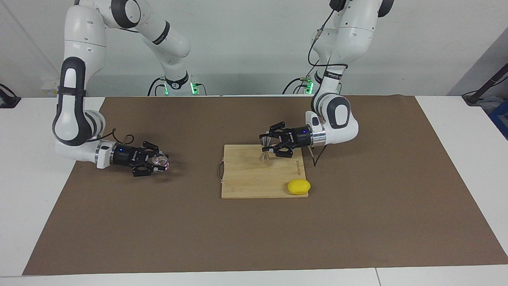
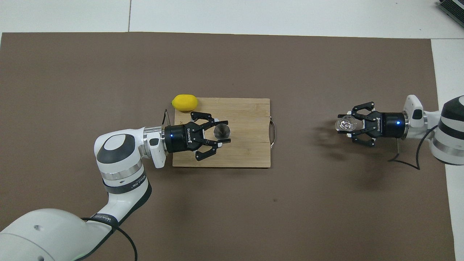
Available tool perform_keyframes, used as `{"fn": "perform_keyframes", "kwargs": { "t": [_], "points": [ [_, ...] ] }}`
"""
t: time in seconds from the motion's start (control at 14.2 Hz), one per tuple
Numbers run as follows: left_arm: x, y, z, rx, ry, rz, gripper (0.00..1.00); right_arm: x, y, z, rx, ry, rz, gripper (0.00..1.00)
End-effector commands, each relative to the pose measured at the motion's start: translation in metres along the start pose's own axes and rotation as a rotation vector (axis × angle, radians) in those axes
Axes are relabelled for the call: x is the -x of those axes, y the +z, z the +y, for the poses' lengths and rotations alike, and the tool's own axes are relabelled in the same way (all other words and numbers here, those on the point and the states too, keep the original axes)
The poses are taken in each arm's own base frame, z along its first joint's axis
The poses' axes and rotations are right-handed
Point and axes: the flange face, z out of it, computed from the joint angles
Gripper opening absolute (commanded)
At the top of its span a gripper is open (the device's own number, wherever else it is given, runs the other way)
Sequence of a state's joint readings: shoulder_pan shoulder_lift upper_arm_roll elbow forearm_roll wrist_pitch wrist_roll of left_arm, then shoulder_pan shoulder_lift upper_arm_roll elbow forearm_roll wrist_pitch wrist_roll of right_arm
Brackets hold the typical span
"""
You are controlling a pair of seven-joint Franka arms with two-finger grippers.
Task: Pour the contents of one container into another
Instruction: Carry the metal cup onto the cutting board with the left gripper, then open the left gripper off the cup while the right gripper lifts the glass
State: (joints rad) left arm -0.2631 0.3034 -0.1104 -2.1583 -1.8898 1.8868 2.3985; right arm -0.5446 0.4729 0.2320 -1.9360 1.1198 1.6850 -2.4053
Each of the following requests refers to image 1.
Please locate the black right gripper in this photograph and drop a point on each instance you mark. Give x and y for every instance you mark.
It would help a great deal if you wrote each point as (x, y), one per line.
(125, 156)

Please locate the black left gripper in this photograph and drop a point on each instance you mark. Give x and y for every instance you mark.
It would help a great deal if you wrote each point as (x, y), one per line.
(301, 137)

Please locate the small clear glass cup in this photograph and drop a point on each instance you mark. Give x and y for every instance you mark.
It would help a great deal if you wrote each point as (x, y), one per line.
(160, 162)

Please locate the steel double jigger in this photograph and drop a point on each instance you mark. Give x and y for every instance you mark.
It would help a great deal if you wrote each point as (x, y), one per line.
(265, 157)

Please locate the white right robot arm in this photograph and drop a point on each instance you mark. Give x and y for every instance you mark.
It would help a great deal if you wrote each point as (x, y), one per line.
(79, 39)

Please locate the bamboo cutting board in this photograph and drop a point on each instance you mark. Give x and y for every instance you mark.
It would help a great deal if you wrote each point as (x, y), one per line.
(246, 178)

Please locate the yellow lemon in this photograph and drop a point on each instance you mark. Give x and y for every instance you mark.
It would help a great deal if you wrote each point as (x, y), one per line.
(298, 187)

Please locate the large brown table mat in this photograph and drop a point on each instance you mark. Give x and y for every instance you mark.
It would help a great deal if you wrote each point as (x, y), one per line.
(254, 238)

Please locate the black desk object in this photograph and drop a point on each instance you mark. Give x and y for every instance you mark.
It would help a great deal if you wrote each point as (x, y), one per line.
(8, 102)

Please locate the black stand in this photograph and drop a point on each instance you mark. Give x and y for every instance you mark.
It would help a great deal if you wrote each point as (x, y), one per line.
(476, 97)

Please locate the blue box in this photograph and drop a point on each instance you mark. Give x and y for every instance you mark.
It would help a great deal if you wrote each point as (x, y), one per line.
(501, 119)

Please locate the white wall socket box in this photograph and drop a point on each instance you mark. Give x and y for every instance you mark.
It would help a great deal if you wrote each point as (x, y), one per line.
(48, 89)

